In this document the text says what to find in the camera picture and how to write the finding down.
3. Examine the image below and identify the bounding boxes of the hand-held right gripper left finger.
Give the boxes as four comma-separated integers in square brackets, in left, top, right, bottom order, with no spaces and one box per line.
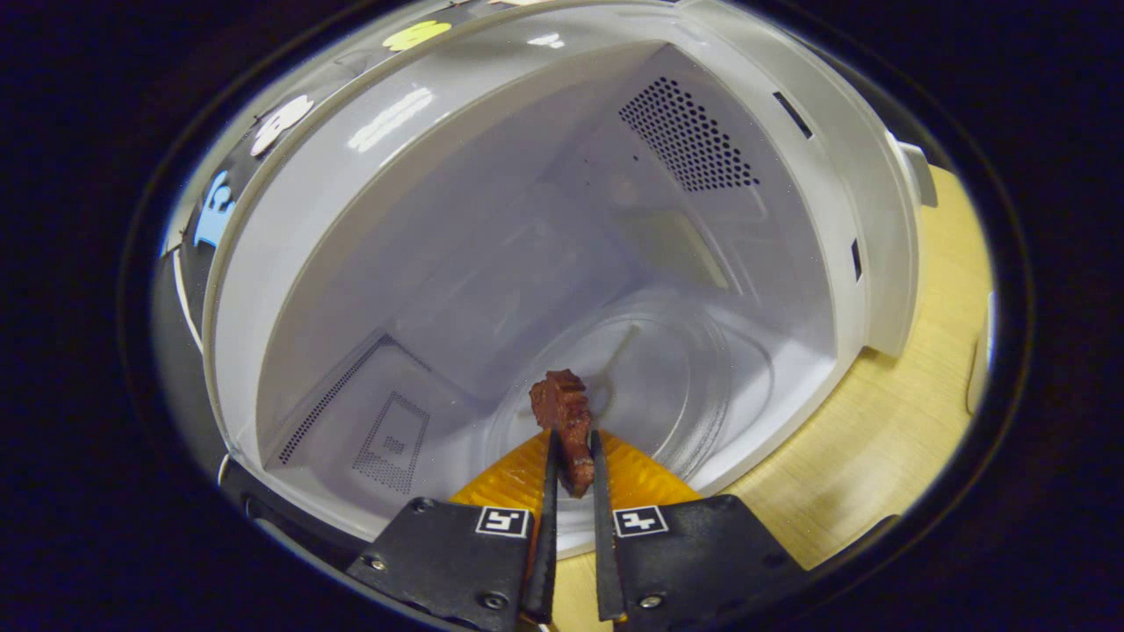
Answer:
[345,427,563,631]

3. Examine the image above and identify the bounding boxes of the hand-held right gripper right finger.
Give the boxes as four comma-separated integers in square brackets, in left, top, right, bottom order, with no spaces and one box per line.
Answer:
[588,427,811,626]

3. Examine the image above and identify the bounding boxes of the brown meat piece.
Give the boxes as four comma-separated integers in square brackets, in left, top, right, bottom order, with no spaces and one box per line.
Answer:
[530,369,598,499]

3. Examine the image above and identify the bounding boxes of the white microwave oven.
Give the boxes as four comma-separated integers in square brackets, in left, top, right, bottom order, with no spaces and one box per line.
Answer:
[200,0,939,571]

